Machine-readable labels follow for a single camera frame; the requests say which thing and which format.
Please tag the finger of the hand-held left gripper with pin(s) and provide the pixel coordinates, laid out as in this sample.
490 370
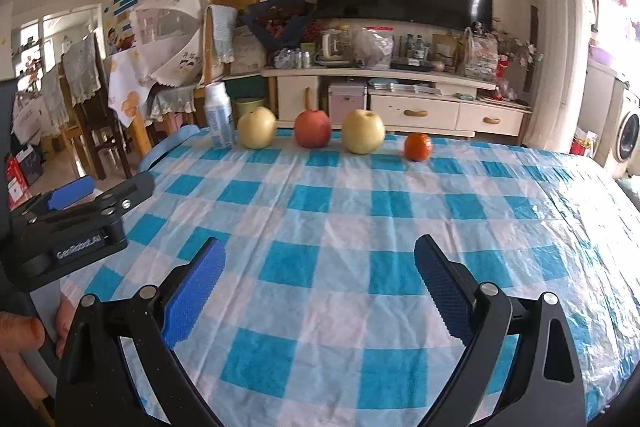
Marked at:
70 194
125 194

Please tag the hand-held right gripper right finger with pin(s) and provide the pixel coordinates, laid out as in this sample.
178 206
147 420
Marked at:
445 292

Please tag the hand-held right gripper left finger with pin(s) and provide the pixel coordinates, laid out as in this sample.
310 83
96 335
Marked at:
195 292

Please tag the person's left hand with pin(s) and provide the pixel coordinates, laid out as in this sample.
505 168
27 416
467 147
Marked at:
17 337

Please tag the red gift bag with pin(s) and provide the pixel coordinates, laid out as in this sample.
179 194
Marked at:
15 182

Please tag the dark wooden dining chair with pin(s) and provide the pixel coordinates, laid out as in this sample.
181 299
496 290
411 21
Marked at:
97 117

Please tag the lace-covered wooden chair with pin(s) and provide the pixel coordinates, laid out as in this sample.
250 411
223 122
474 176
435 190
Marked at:
55 107

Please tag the dining table orange-print cloth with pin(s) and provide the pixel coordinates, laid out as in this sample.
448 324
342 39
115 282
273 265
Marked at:
127 82

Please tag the blue checked tablecloth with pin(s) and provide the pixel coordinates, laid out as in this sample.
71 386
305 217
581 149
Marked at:
350 217

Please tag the white plastic bottle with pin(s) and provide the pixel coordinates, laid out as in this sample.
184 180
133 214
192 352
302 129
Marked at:
219 117

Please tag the yellow pear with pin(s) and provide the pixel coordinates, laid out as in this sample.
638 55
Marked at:
363 132
256 129

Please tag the orange tangerine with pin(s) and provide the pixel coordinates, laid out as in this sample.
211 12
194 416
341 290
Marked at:
418 147

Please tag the green waste bin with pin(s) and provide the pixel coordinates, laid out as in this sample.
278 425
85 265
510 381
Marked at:
250 104

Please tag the white mesh food cover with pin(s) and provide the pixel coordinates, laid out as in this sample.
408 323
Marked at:
165 22

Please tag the white television stand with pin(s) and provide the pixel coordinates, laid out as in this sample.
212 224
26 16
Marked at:
425 112

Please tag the white quilted bundle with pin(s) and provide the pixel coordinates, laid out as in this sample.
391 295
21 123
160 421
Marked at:
247 52

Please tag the red apple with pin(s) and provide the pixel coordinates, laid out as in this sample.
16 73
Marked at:
312 129

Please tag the pink storage box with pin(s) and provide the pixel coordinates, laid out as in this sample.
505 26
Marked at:
347 99

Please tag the dark wrapped flower bouquet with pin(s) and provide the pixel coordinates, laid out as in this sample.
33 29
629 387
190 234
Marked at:
280 19

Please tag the white washing machine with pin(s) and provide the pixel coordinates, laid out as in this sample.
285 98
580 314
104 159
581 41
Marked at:
625 137

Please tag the clear plastic bag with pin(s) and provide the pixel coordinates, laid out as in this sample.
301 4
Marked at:
372 49

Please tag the glass electric kettle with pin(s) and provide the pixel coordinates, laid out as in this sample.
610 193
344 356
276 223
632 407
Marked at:
332 47

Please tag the lace-covered standing air conditioner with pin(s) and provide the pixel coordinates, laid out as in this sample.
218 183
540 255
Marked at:
555 32

